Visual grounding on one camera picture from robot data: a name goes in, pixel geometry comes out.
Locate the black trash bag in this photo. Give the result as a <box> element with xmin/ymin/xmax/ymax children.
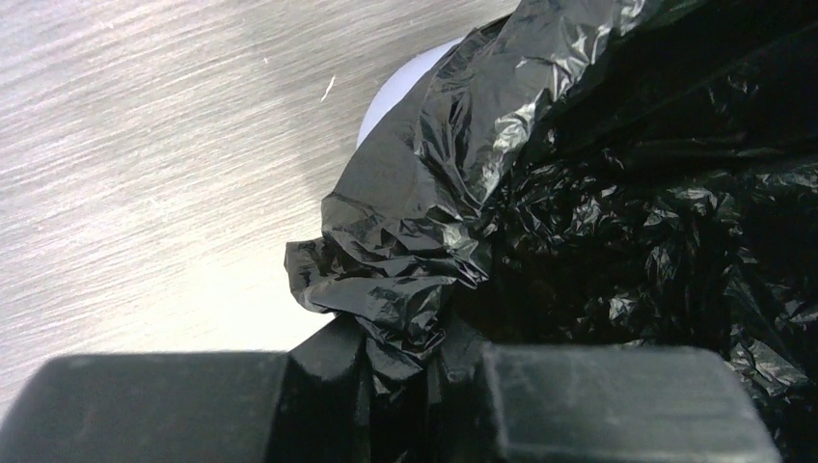
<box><xmin>285</xmin><ymin>1</ymin><xmax>817</xmax><ymax>462</ymax></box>

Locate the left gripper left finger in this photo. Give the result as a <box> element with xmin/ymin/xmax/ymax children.
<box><xmin>1</xmin><ymin>317</ymin><xmax>363</xmax><ymax>462</ymax></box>

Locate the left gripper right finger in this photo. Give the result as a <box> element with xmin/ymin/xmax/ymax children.
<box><xmin>424</xmin><ymin>319</ymin><xmax>784</xmax><ymax>463</ymax></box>

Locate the grey translucent trash bin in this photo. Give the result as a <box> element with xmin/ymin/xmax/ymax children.
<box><xmin>355</xmin><ymin>37</ymin><xmax>464</xmax><ymax>149</ymax></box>

